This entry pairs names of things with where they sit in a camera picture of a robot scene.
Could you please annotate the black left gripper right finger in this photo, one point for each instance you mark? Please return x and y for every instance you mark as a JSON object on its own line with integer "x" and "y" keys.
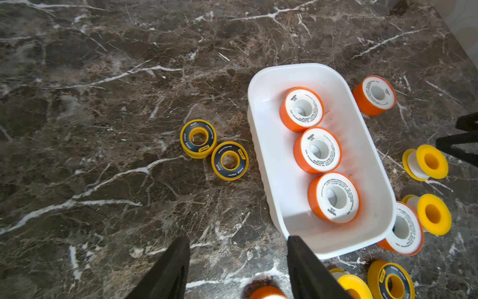
{"x": 309, "y": 278}

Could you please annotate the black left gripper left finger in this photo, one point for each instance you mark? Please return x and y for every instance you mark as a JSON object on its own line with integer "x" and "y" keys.
{"x": 167, "y": 279}

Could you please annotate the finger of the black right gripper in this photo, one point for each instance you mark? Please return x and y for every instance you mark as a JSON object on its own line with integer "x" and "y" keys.
{"x": 467, "y": 123}
{"x": 448, "y": 145}

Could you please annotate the orange white tape roll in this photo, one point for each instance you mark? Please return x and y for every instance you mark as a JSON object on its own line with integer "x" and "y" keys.
{"x": 374, "y": 96}
{"x": 317, "y": 150}
{"x": 334, "y": 198}
{"x": 268, "y": 292}
{"x": 406, "y": 236}
{"x": 301, "y": 109}

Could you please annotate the yellow tape roll navy label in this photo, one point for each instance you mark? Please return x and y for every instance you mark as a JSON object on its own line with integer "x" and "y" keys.
{"x": 198, "y": 139}
{"x": 387, "y": 280}
{"x": 230, "y": 161}

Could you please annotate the white plastic storage box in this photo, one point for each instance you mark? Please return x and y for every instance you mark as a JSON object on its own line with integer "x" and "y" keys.
{"x": 286, "y": 184}

